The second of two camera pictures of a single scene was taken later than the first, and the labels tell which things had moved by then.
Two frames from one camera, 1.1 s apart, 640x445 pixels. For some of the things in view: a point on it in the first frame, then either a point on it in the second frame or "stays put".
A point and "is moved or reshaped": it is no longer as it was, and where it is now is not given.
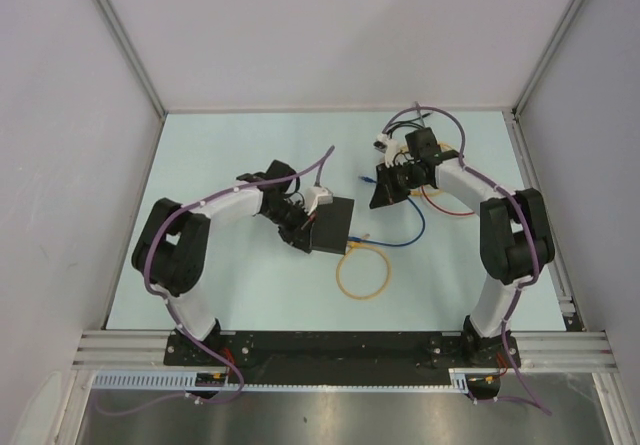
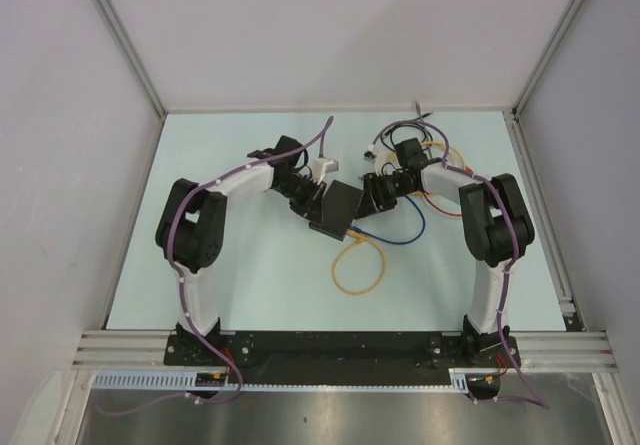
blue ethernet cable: x=367 y=179 is moved or reshaped
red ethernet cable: x=429 y=202 stays put
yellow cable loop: x=428 y=193 stays put
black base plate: x=340 y=355 stays put
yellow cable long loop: x=358 y=247 → x=383 y=269
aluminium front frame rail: x=537 y=350 stays put
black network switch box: x=331 y=229 is moved or reshaped
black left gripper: x=298 y=236 → x=311 y=207
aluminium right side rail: x=570 y=313 stays put
